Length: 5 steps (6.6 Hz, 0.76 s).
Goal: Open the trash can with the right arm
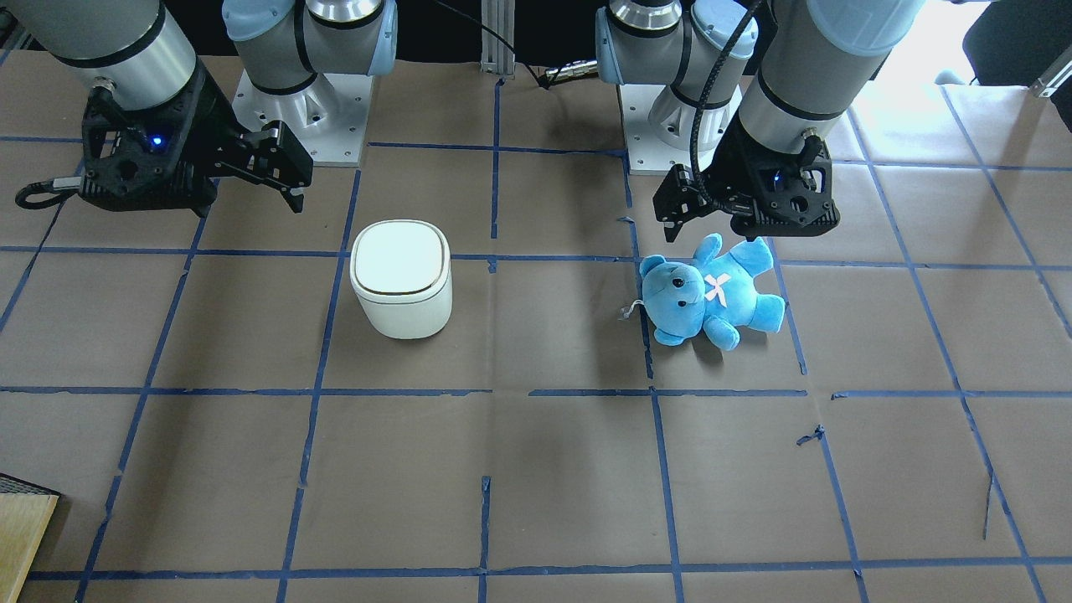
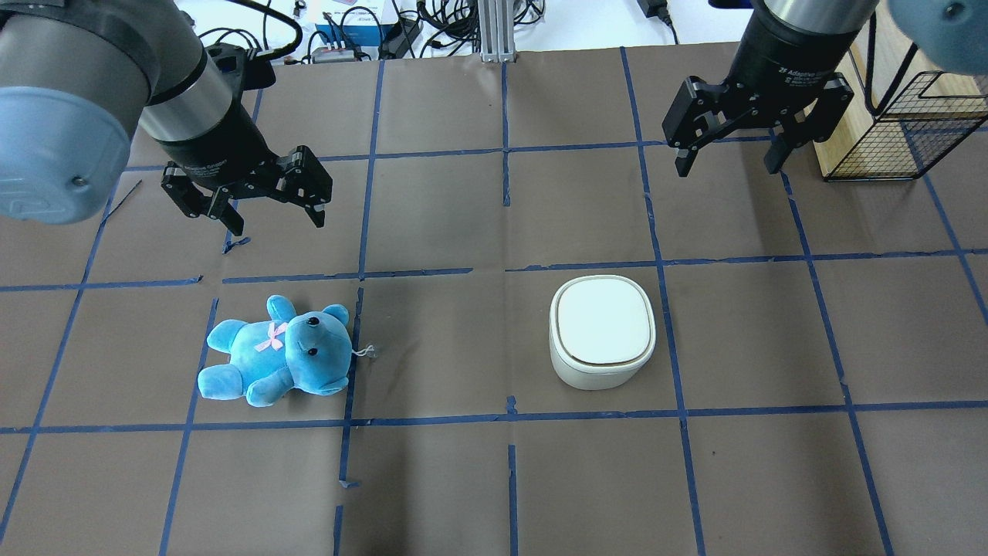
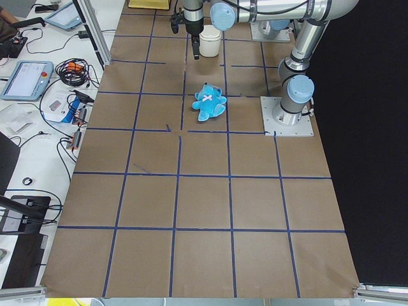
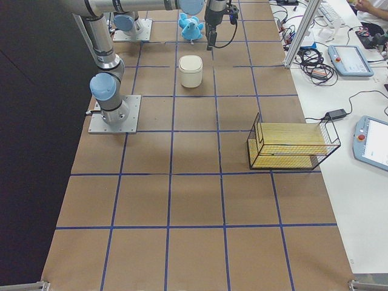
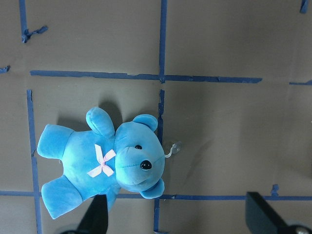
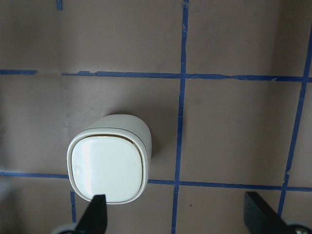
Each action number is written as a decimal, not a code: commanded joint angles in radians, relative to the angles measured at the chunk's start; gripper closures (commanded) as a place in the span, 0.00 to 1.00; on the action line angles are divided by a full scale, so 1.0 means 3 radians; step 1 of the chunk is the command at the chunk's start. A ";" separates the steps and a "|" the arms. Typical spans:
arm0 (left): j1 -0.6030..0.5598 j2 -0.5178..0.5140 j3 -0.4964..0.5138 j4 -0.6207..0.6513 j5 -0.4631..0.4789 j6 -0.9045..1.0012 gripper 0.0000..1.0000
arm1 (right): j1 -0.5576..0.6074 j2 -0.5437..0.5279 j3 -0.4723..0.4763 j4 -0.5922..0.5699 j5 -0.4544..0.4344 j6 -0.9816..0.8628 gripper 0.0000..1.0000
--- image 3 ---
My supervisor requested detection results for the brown gridded paper mat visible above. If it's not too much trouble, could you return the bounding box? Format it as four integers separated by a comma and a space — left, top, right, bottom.
42, 8, 359, 298

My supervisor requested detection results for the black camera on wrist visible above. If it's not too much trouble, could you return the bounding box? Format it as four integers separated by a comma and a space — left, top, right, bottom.
170, 8, 185, 34

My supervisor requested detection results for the white blue box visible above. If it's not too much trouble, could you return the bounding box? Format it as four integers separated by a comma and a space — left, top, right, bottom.
41, 91, 80, 123

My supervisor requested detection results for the yellow object at top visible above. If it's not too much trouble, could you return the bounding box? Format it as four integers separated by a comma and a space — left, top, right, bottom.
127, 0, 171, 10

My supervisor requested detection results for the coiled black cable bundle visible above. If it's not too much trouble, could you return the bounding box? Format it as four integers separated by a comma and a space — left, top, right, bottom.
55, 57, 100, 89

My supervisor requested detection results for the blue plush toy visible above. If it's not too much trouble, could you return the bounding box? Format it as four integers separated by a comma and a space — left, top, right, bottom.
192, 82, 227, 122

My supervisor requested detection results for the teach pendant far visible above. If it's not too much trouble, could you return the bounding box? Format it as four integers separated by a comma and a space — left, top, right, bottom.
44, 2, 82, 31

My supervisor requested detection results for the aluminium frame post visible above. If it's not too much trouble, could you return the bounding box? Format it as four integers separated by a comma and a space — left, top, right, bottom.
73, 0, 112, 69

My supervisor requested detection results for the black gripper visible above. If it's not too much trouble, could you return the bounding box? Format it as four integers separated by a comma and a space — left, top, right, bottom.
186, 8, 204, 60

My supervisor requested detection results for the white square base plate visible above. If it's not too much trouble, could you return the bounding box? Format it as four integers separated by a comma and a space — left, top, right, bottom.
260, 96, 314, 137

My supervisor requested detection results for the black roll of tape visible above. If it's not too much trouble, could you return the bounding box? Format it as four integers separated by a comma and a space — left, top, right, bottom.
22, 177, 33, 186

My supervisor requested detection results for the teach pendant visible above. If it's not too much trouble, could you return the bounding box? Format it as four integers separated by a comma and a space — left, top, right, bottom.
44, 2, 82, 31
1, 61, 54, 101

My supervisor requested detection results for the orange grey adapter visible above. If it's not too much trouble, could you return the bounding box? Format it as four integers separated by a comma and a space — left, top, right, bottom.
66, 129, 82, 151

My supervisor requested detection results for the teach pendant near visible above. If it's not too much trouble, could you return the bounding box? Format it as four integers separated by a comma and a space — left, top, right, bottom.
1, 61, 54, 101

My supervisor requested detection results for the white trash can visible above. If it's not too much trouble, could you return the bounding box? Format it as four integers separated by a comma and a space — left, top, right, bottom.
200, 25, 221, 57

